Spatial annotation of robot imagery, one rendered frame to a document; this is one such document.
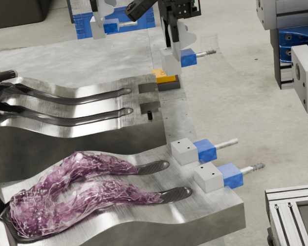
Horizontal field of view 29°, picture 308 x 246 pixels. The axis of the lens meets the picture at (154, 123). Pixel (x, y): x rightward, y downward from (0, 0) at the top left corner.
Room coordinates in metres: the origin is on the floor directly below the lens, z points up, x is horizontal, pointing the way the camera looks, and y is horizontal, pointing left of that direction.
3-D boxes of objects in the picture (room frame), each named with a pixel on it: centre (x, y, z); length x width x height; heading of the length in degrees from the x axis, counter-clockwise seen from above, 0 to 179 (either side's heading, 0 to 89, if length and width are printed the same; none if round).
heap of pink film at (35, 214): (0.89, 0.15, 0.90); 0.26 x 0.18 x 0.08; 106
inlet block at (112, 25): (1.67, 0.07, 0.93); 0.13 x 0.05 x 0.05; 82
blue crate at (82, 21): (4.55, 0.17, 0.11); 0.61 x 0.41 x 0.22; 89
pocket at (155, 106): (1.18, 0.00, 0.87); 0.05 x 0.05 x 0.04; 89
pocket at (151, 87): (1.28, 0.00, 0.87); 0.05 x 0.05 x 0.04; 89
